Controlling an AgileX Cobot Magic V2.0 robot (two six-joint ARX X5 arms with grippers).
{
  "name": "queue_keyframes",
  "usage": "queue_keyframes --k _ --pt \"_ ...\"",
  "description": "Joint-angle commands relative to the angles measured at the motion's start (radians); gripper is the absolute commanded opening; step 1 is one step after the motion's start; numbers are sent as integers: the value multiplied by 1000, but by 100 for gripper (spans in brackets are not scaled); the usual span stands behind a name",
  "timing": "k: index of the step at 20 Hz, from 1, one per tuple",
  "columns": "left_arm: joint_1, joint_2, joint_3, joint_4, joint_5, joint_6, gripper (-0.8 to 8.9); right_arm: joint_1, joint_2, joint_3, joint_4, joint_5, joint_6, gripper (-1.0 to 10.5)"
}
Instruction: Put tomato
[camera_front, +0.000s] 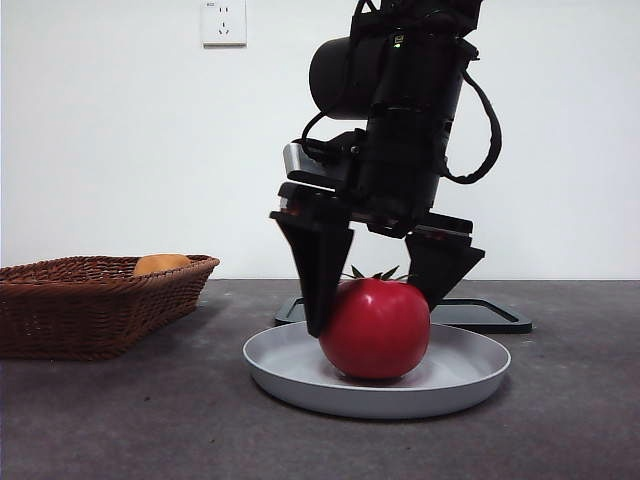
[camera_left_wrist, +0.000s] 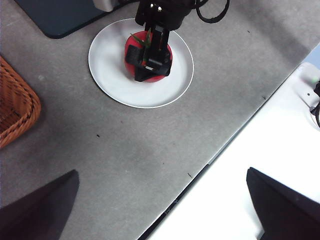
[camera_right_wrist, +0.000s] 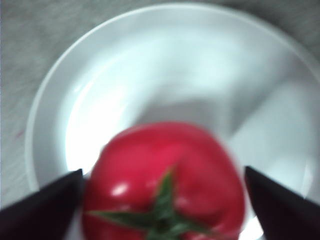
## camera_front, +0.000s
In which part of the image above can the red tomato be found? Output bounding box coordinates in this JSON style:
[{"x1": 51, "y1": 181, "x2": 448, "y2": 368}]
[{"x1": 318, "y1": 264, "x2": 433, "y2": 381}]

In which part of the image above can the black rectangular tray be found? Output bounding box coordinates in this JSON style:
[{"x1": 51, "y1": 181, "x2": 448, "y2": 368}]
[{"x1": 273, "y1": 295, "x2": 534, "y2": 335}]

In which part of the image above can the grey round plate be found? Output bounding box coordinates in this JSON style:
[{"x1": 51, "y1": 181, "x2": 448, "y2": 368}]
[{"x1": 242, "y1": 321, "x2": 513, "y2": 420}]

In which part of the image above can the orange fruit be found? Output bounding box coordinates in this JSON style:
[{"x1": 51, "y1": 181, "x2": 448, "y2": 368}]
[{"x1": 132, "y1": 253, "x2": 193, "y2": 277}]

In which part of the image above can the brown wicker basket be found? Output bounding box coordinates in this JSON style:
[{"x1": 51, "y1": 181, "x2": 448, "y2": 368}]
[{"x1": 0, "y1": 254, "x2": 221, "y2": 362}]

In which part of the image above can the pale grey camera box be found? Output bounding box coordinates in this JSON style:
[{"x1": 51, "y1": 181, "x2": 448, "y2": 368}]
[{"x1": 282, "y1": 142, "x2": 308, "y2": 176}]

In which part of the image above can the black sleeved cable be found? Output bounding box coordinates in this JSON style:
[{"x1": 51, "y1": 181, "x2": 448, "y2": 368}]
[{"x1": 439, "y1": 37, "x2": 503, "y2": 186}]

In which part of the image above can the white wall socket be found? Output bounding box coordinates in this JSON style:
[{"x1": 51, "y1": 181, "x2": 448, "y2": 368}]
[{"x1": 202, "y1": 0, "x2": 248, "y2": 49}]

